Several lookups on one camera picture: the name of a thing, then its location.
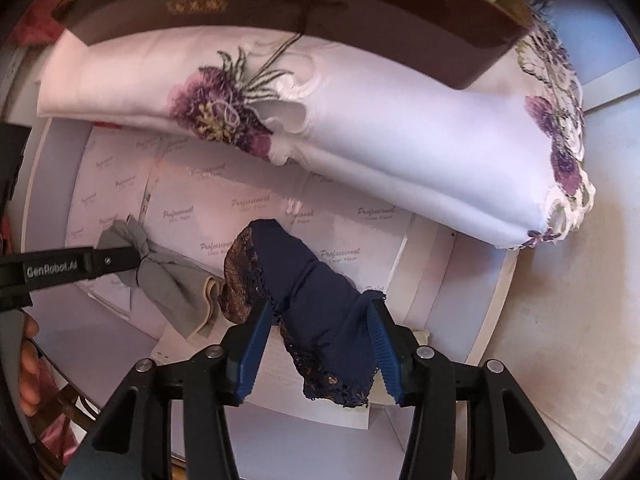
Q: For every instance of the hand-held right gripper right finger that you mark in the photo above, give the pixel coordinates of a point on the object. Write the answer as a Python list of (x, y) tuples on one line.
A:
[(387, 355)]

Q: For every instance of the white bedside table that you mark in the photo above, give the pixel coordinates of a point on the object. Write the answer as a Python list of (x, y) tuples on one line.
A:
[(440, 280)]

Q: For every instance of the person's left hand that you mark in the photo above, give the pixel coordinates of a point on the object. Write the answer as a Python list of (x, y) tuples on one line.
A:
[(27, 380)]

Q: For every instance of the white printed paper liner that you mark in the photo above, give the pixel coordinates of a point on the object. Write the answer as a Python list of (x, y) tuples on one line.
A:
[(225, 195)]

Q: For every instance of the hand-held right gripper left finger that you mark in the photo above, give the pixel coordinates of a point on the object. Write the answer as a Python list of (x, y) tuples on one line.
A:
[(252, 355)]

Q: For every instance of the grey knotted garment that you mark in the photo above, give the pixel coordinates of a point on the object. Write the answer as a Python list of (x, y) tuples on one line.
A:
[(165, 280)]

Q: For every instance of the white floral embroidered cloth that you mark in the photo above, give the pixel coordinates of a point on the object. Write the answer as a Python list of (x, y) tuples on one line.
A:
[(400, 150)]

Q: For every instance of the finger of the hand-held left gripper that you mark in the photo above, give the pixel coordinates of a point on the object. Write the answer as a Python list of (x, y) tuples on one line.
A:
[(50, 270)]

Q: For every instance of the brown storage box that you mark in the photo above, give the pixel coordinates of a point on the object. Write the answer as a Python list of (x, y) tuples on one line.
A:
[(300, 15)]

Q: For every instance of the pink satin cloth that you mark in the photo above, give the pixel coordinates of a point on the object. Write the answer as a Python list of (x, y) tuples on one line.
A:
[(60, 440)]

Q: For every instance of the red blanket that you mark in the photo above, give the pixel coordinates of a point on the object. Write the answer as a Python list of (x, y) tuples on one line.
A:
[(35, 30)]

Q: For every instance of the navy lace underwear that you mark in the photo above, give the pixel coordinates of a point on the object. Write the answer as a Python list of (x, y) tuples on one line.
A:
[(320, 300)]

